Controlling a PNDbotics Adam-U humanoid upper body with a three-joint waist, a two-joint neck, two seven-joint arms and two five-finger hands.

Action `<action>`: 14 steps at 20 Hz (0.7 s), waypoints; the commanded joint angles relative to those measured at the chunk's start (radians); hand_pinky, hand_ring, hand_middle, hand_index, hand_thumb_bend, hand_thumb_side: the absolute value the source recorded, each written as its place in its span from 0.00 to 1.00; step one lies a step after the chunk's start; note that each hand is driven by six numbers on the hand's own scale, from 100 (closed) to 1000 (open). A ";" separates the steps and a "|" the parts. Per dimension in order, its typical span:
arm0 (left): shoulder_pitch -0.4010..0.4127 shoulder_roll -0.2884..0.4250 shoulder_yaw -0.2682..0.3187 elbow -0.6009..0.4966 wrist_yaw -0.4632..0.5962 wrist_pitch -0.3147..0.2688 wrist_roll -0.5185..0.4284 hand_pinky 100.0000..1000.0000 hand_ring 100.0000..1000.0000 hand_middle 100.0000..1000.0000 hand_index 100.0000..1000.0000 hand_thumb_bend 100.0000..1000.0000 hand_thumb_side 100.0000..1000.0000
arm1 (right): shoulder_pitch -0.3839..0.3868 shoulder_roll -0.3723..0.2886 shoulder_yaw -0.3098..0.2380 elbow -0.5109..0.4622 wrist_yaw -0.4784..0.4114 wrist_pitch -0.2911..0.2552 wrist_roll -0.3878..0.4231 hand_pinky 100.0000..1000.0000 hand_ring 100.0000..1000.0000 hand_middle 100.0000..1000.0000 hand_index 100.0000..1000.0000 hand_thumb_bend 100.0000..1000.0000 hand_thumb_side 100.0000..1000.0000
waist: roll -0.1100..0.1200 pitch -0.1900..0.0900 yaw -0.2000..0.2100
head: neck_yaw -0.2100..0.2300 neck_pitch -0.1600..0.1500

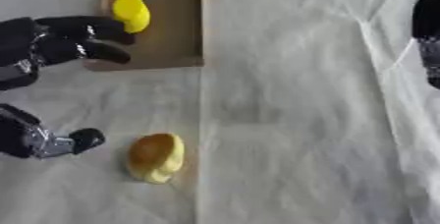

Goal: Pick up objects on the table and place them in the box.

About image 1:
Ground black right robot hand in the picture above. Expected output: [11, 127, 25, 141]
[411, 0, 440, 90]

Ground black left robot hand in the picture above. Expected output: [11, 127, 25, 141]
[0, 15, 138, 159]

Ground tan cardboard box brown inside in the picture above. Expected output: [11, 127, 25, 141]
[82, 0, 206, 73]

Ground yellow toy fruit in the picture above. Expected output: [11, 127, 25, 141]
[110, 0, 153, 34]

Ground yellow and brown toy bread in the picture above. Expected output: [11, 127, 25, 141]
[125, 133, 188, 185]

